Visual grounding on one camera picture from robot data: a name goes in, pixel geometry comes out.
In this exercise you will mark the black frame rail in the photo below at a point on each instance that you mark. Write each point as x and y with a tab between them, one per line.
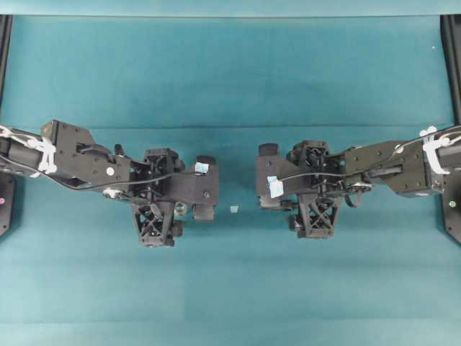
450	35
5	37

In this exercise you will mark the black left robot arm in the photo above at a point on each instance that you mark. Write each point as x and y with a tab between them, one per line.
69	156

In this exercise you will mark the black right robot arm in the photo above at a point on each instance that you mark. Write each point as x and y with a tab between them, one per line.
411	169

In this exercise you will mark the black left frame rail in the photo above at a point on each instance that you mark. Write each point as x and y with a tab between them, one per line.
5	37

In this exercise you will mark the teal table cloth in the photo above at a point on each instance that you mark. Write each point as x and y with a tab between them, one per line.
72	270

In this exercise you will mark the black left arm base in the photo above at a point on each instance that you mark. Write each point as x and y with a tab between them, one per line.
8	198

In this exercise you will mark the black right frame rail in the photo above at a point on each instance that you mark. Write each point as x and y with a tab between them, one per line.
450	35

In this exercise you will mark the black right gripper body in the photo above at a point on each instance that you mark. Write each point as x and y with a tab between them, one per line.
326	178

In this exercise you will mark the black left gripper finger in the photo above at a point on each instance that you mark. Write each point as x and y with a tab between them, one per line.
156	225
164	160

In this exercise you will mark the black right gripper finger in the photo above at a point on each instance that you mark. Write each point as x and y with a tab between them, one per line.
308	151
315	217

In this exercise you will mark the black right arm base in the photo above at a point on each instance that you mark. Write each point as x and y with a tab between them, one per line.
451	205

